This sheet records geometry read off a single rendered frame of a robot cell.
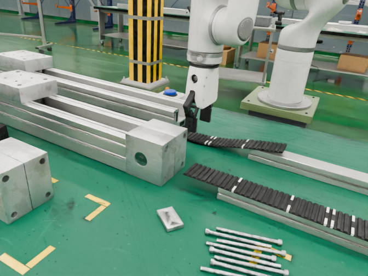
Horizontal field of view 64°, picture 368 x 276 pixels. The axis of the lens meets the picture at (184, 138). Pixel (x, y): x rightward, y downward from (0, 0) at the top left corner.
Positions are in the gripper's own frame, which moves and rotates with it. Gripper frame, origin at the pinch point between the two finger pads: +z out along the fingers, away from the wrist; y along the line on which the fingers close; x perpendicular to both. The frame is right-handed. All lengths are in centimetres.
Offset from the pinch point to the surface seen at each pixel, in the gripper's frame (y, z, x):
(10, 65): -5, -4, 70
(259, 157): -1.9, 4.1, -17.8
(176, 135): -18.5, -4.1, -3.8
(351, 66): 471, 53, -37
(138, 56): 248, 45, 206
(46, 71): 3, -2, 62
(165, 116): -3.8, -0.6, 7.9
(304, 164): -1.9, 2.3, -27.8
